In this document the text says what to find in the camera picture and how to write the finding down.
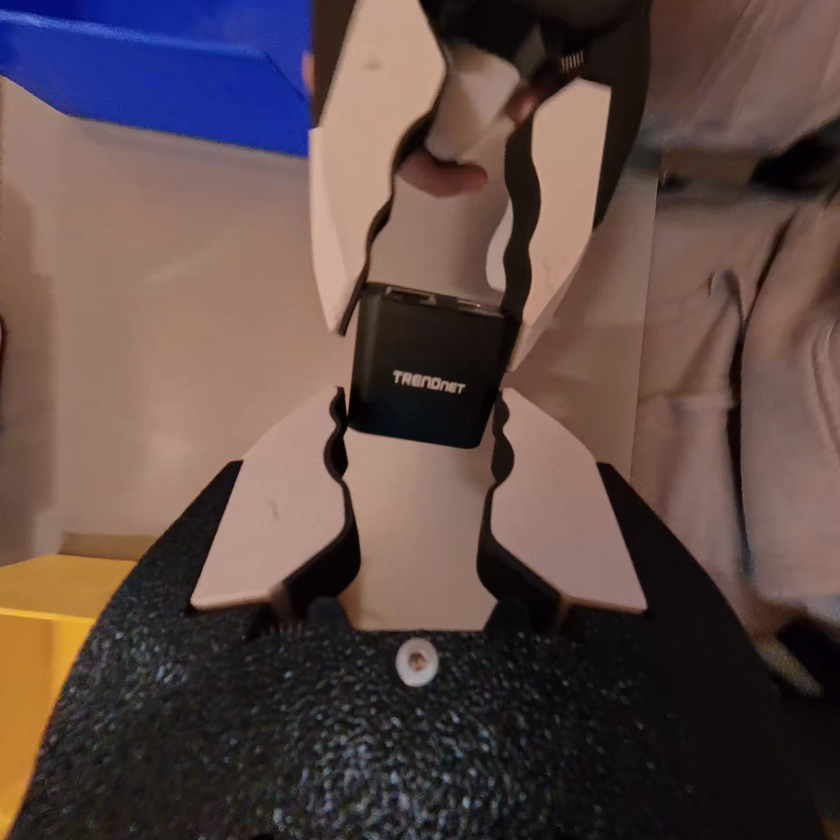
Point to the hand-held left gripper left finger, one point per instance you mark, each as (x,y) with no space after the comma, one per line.
(275,525)

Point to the yellow plastic bin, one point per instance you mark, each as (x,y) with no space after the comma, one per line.
(39,623)

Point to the person's grey clothing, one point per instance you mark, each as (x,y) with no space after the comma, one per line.
(754,394)

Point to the person's right hand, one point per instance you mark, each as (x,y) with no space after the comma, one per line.
(439,177)

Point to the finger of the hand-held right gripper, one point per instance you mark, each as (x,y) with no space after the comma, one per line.
(571,197)
(354,164)

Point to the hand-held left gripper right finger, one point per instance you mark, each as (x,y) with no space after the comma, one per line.
(564,525)

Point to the blue plastic bin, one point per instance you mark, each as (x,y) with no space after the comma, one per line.
(164,72)

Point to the black network adapter box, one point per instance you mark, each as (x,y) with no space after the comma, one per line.
(426,354)

